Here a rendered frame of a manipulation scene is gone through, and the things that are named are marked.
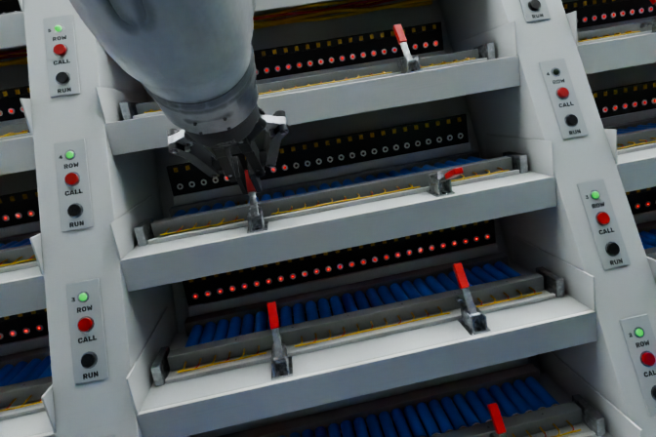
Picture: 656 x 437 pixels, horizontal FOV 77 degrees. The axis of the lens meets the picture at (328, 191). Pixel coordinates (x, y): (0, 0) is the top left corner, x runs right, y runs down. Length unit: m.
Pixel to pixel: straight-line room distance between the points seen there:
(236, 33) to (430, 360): 0.46
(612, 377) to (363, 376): 0.33
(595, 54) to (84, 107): 0.76
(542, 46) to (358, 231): 0.40
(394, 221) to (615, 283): 0.31
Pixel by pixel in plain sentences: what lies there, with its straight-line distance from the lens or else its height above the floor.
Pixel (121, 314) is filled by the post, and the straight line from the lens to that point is 0.61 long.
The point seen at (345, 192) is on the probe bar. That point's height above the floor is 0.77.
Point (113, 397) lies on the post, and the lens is 0.62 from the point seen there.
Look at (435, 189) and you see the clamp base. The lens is 0.61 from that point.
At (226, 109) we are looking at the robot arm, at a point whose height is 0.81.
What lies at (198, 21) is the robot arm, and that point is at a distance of 0.26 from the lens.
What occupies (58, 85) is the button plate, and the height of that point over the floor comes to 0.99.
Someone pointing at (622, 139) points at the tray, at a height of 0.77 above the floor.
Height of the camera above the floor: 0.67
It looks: 10 degrees up
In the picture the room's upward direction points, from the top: 11 degrees counter-clockwise
